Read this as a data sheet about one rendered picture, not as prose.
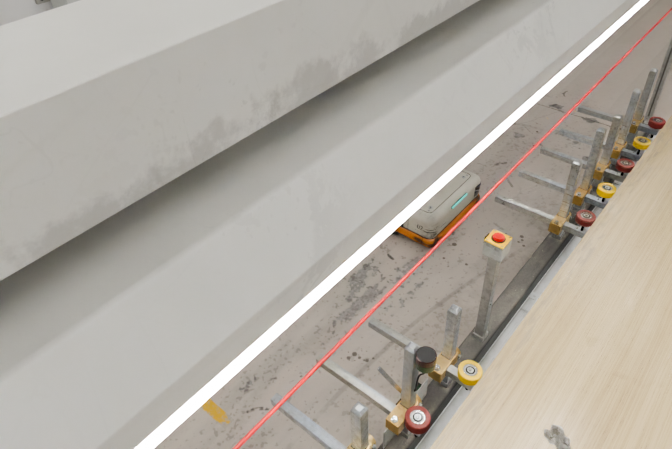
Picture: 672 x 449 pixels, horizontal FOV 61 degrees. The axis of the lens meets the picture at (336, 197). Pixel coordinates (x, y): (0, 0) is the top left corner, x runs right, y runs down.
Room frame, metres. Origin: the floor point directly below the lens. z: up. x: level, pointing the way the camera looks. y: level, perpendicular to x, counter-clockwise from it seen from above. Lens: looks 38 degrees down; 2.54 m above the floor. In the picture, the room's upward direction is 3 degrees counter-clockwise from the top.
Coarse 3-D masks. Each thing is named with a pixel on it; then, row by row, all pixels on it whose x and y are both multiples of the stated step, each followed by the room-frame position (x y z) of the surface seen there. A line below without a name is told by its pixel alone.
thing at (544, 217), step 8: (496, 200) 2.11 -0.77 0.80; (504, 200) 2.08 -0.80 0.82; (512, 200) 2.08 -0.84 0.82; (512, 208) 2.05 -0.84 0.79; (520, 208) 2.03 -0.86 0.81; (528, 208) 2.02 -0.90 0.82; (536, 216) 1.98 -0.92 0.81; (544, 216) 1.96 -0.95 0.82; (552, 216) 1.95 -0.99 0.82; (568, 224) 1.89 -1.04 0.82; (576, 232) 1.85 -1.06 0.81; (584, 232) 1.84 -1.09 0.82
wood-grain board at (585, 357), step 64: (640, 192) 2.00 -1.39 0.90; (576, 256) 1.61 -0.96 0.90; (640, 256) 1.59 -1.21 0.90; (576, 320) 1.29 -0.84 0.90; (640, 320) 1.28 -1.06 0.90; (512, 384) 1.05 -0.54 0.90; (576, 384) 1.04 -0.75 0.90; (640, 384) 1.03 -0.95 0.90; (448, 448) 0.85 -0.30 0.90; (512, 448) 0.84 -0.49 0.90; (576, 448) 0.83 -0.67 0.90; (640, 448) 0.82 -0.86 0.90
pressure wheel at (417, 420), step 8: (408, 408) 0.98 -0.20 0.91; (416, 408) 0.98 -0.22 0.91; (424, 408) 0.97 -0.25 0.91; (408, 416) 0.95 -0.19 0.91; (416, 416) 0.95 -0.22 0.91; (424, 416) 0.95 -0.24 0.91; (408, 424) 0.92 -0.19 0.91; (416, 424) 0.92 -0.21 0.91; (424, 424) 0.92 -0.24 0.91; (416, 432) 0.91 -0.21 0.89; (424, 432) 0.91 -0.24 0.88
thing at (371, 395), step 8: (328, 360) 1.20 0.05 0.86; (328, 368) 1.17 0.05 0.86; (336, 368) 1.17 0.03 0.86; (336, 376) 1.15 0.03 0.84; (344, 376) 1.13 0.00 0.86; (352, 376) 1.13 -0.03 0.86; (352, 384) 1.10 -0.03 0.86; (360, 384) 1.10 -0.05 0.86; (360, 392) 1.08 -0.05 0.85; (368, 392) 1.07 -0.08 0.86; (376, 392) 1.07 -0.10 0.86; (368, 400) 1.06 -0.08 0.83; (376, 400) 1.04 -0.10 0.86; (384, 400) 1.04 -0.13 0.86; (384, 408) 1.01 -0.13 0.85; (392, 408) 1.01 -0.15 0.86
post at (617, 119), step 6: (618, 114) 2.33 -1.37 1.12; (612, 120) 2.32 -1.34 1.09; (618, 120) 2.30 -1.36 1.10; (612, 126) 2.32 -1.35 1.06; (618, 126) 2.30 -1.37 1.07; (612, 132) 2.31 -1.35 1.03; (612, 138) 2.31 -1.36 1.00; (606, 144) 2.32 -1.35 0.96; (612, 144) 2.30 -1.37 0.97; (606, 150) 2.31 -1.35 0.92; (612, 150) 2.32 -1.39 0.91; (606, 156) 2.31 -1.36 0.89; (600, 162) 2.32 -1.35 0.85; (606, 162) 2.30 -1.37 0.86; (594, 180) 2.32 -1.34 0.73; (600, 180) 2.30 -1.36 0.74
